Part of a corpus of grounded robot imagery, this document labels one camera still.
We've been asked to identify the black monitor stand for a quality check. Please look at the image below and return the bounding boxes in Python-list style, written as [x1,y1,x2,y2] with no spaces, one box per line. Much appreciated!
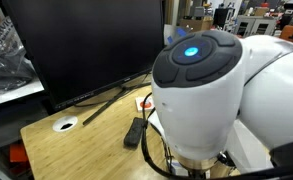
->
[82,81,152,126]

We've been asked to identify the black remote control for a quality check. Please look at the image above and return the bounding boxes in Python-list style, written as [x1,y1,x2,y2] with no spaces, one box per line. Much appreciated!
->
[123,116,149,148]

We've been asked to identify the large black computer monitor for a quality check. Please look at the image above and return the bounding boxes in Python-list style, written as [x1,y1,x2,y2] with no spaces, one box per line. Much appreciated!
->
[0,0,165,113]

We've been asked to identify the cardboard box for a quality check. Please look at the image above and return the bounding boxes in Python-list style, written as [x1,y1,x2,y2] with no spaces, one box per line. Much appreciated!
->
[179,16,214,34]

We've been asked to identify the grey metal cabinet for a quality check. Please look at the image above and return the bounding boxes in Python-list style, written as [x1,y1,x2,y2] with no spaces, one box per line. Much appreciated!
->
[234,14,277,38]

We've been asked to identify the black plastic bag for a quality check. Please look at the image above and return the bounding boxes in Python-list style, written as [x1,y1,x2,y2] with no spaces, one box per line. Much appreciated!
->
[0,16,37,98]

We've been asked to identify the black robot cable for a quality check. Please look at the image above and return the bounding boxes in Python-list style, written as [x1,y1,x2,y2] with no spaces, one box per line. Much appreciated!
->
[140,92,293,180]

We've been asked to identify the white desk cable grommet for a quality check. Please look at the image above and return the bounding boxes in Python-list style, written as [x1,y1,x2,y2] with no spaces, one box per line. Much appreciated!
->
[52,115,79,133]

